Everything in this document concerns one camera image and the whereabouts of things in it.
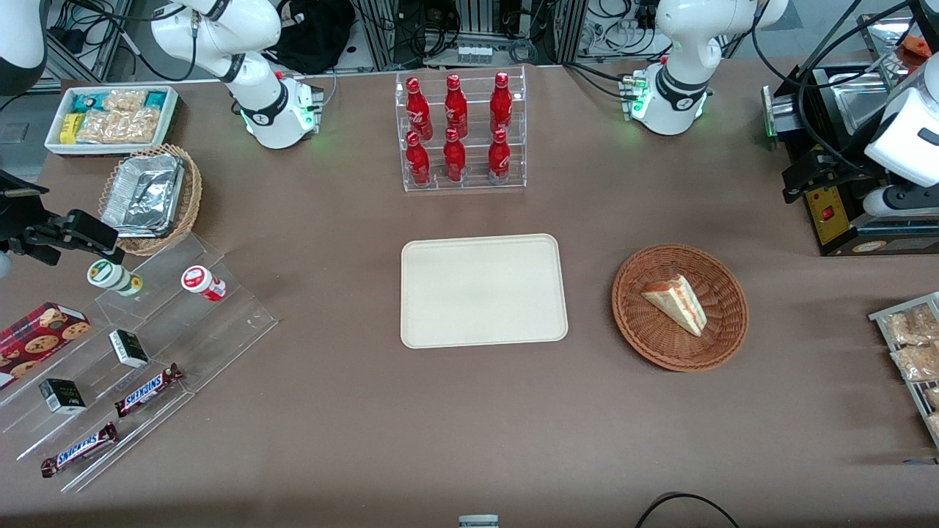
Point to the clear acrylic bottle rack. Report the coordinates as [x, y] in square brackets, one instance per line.
[473, 183]

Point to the black food warmer machine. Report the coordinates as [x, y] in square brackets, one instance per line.
[832, 220]

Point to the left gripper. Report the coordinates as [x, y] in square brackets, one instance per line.
[838, 167]

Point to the yellow snack packet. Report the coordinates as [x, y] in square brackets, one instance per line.
[69, 128]

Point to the red cookie box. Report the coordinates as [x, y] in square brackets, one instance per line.
[37, 339]

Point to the clear bags of crackers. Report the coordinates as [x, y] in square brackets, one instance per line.
[121, 121]

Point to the green snack packet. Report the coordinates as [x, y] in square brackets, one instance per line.
[86, 101]

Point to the teal snack packet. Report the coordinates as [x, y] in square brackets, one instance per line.
[155, 100]

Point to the red cola bottle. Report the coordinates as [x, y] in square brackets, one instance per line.
[418, 163]
[501, 106]
[418, 110]
[454, 160]
[455, 110]
[499, 158]

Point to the Snickers bar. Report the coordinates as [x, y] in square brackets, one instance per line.
[79, 449]
[147, 390]

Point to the grey device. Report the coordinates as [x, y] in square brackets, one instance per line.
[478, 521]

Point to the red capped drink bottle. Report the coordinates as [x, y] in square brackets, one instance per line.
[202, 282]

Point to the clear acrylic stepped display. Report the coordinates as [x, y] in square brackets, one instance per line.
[220, 323]

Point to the black bag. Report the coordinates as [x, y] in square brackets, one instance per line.
[315, 33]

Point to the brown wicker basket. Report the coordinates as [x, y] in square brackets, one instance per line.
[660, 345]

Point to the clear snack bag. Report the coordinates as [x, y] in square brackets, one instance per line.
[913, 326]
[917, 363]

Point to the small black box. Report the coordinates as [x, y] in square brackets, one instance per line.
[62, 396]
[129, 348]

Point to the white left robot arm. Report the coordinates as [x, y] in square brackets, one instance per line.
[678, 51]

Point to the white snack bin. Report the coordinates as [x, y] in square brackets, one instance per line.
[170, 121]

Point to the stacked foil containers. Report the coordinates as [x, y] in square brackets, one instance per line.
[143, 192]

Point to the green capped drink bottle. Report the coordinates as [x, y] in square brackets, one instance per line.
[110, 276]

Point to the cream rectangular tray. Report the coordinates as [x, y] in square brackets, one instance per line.
[484, 293]

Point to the tan wicker basket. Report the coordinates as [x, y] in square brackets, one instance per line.
[192, 194]

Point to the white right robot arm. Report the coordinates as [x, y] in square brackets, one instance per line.
[271, 110]

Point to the tray of packaged snacks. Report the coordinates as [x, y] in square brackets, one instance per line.
[913, 389]

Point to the triangular sandwich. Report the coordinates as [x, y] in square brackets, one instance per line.
[678, 304]

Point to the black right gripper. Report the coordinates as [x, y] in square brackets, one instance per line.
[16, 224]

